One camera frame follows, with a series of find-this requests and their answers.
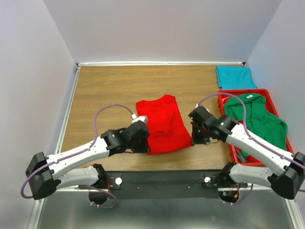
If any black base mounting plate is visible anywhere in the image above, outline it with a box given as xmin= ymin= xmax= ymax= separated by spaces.
xmin=92 ymin=169 xmax=248 ymax=200

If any aluminium rail frame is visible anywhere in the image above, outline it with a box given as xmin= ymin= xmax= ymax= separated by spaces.
xmin=33 ymin=65 xmax=303 ymax=229

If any red t-shirt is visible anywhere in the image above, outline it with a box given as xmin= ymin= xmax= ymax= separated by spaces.
xmin=136 ymin=94 xmax=192 ymax=155

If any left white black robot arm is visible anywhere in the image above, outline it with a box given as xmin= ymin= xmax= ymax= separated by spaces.
xmin=25 ymin=116 xmax=149 ymax=200

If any green t-shirt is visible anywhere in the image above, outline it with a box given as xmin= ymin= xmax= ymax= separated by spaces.
xmin=238 ymin=93 xmax=288 ymax=150

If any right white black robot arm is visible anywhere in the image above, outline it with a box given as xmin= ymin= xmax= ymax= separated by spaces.
xmin=189 ymin=106 xmax=305 ymax=199

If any folded blue t-shirt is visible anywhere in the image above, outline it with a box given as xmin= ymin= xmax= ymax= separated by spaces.
xmin=216 ymin=65 xmax=256 ymax=90

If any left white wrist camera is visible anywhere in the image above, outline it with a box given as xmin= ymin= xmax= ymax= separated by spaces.
xmin=131 ymin=114 xmax=148 ymax=123

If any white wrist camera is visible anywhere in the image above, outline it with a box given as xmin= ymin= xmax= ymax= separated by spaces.
xmin=131 ymin=114 xmax=148 ymax=123
xmin=195 ymin=104 xmax=210 ymax=113

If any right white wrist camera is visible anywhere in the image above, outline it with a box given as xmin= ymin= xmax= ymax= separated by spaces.
xmin=195 ymin=104 xmax=210 ymax=113

